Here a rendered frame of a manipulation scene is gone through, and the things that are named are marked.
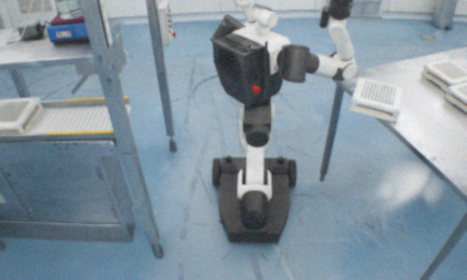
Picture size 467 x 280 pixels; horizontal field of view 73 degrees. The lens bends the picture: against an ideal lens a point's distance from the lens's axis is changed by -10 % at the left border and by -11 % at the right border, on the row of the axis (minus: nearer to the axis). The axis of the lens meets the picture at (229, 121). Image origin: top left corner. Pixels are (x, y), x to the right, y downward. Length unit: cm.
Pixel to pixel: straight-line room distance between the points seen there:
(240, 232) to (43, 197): 115
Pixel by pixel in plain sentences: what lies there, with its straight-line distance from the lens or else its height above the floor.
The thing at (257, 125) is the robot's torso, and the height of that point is 89.
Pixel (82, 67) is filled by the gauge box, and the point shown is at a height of 117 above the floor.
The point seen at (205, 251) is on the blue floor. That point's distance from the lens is 223.
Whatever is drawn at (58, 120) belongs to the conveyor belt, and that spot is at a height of 91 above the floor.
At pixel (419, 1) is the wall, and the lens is 609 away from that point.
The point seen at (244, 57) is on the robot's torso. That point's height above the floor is 124.
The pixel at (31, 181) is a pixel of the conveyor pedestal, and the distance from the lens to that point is 209.
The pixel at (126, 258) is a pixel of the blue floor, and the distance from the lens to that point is 229.
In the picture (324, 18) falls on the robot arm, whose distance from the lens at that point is 145.
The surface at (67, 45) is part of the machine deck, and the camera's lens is 147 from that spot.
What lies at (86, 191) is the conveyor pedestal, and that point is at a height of 51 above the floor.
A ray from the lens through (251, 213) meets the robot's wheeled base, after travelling 196.
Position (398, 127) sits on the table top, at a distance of 181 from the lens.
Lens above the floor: 189
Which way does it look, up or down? 38 degrees down
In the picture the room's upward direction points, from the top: 2 degrees counter-clockwise
